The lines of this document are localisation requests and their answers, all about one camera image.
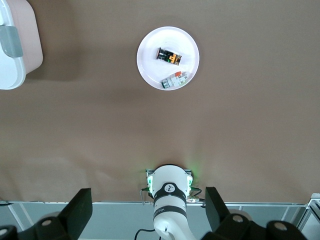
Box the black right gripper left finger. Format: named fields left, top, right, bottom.
left=0, top=188, right=93, bottom=240

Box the orange push-button switch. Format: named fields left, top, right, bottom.
left=156, top=47, right=183, bottom=67

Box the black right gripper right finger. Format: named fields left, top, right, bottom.
left=202, top=186, right=308, bottom=240

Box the pink round plate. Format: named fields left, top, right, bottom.
left=136, top=26, right=201, bottom=91

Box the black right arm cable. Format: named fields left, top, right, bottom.
left=134, top=227, right=158, bottom=240

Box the white green push-button switch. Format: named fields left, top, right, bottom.
left=160, top=71, right=190, bottom=90

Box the pink box with white lid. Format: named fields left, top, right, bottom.
left=0, top=0, right=44, bottom=91

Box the aluminium frame post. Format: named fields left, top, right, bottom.
left=296, top=192, right=320, bottom=231

